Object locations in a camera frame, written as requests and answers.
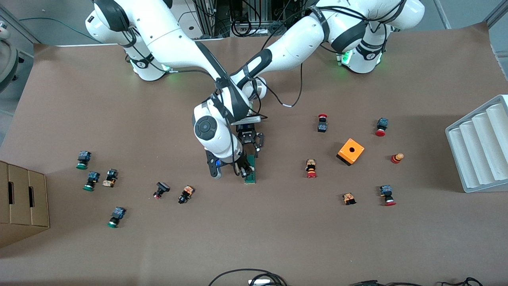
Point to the green push button blue block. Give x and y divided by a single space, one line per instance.
116 217
82 160
91 181

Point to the red push button blue block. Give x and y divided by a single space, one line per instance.
381 127
387 195

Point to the black square push button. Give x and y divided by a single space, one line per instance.
161 190

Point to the orange button enclosure box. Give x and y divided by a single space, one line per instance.
351 151

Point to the white slotted tray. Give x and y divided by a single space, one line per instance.
476 159

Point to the small white device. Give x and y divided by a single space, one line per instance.
260 282

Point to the grey aluminium post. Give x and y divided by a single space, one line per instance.
20 26
498 12

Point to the brown cardboard box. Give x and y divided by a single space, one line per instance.
24 198

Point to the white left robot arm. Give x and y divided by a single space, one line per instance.
293 43

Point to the aluminium frame rack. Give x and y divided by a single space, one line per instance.
208 16

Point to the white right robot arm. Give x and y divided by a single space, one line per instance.
170 35

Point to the grey rounded object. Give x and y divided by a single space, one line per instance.
8 67

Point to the red yellow mushroom button head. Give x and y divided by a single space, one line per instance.
397 158

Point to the red emergency stop orange block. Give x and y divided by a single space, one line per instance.
311 168

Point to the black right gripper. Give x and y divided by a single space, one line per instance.
240 165

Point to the small orange contact block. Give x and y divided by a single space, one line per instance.
349 198

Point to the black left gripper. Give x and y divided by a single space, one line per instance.
247 131

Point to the black switch orange contact block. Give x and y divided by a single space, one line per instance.
110 178

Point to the black selector orange contact block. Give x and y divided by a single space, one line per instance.
185 194

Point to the red button black block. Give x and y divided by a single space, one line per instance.
322 123

